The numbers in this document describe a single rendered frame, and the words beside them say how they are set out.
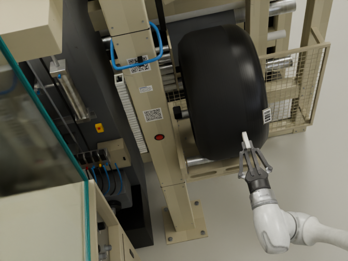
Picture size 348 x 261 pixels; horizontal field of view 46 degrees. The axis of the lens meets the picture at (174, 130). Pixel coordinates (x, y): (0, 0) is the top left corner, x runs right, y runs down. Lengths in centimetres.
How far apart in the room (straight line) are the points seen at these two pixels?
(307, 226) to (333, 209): 135
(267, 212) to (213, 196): 144
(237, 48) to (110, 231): 92
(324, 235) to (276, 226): 17
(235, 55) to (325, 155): 163
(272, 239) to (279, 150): 167
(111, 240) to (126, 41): 85
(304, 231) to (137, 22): 89
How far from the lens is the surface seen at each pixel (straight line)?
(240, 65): 155
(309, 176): 295
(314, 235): 151
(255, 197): 146
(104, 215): 175
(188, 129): 215
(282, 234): 142
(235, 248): 270
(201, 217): 277
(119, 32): 139
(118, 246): 181
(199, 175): 198
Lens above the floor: 253
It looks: 53 degrees down
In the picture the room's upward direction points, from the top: 13 degrees counter-clockwise
